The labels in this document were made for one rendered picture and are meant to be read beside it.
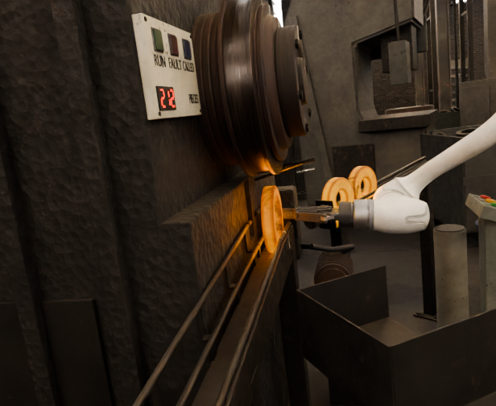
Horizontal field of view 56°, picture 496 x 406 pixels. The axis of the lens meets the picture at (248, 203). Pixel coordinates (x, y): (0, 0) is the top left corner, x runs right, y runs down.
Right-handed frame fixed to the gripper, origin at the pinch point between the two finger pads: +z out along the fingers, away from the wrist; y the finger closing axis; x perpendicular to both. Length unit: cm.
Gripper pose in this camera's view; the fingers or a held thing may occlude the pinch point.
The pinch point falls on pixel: (283, 213)
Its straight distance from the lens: 142.4
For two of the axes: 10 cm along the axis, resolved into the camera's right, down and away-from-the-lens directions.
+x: -0.3, -9.8, -2.1
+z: -9.8, -0.1, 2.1
